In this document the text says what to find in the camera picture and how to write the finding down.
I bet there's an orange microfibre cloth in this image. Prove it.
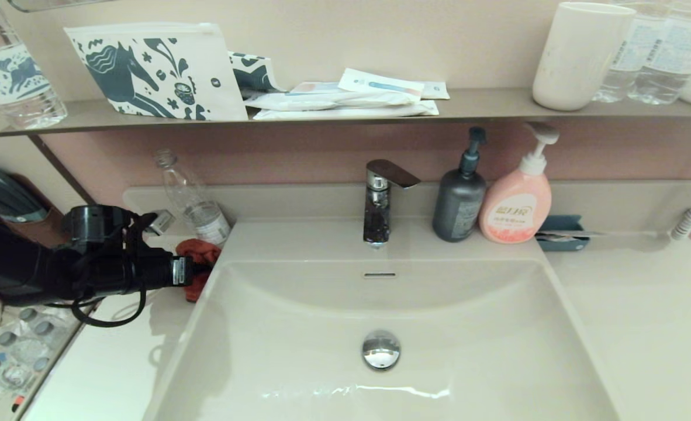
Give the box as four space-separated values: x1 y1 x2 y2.
175 238 223 303

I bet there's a clear plastic bottle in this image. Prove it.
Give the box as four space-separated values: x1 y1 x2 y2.
155 149 233 247

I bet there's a chrome faucet lever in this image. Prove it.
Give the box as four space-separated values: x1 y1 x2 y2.
366 159 421 190

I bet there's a chrome faucet body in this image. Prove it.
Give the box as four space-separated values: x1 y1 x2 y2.
362 174 392 250

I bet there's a white sink basin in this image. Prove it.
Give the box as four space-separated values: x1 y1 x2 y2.
147 257 621 421

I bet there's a dark grey slipper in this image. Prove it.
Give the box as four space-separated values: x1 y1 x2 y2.
0 165 49 223

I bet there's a white pouch blue horse print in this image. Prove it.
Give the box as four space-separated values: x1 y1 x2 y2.
64 23 249 122

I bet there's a folded white blue print pouch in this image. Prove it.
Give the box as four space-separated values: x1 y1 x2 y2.
229 51 286 98

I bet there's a chrome drain stopper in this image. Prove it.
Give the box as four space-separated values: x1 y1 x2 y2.
361 330 402 372

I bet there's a white crinkled plastic packet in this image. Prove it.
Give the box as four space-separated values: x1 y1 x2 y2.
243 91 423 112

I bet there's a white packet orange stripe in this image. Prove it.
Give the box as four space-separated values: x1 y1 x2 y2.
291 82 347 96

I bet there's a flat white plastic packet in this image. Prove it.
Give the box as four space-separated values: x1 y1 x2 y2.
253 101 440 122

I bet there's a blue deer label water bottle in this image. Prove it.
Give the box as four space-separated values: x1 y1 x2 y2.
0 0 68 130

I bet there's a white packet blue toothbrush print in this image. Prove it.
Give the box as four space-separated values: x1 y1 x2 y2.
338 68 426 98

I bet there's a dark grey pump bottle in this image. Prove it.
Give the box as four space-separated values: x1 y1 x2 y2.
431 127 488 243

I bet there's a pink pump soap bottle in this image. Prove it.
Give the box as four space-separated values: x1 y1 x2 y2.
478 122 561 245

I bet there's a blue soap tray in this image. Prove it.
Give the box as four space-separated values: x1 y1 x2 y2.
535 215 590 252

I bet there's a thin silver packet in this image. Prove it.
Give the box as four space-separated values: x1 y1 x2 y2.
535 230 607 241

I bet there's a white plastic cup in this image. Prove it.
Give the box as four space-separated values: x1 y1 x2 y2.
532 2 637 112

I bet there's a clear water bottle white label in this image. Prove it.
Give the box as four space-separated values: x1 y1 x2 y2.
628 0 691 106
592 0 654 103

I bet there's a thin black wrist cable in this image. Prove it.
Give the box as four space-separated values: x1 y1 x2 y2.
46 285 148 329

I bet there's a brown leather wall pocket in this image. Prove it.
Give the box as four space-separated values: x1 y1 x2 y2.
6 174 68 249

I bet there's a dark brown wall trim strip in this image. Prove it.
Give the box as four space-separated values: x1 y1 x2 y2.
28 136 96 206

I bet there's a taupe wall shelf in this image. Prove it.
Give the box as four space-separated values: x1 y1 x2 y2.
0 88 691 139

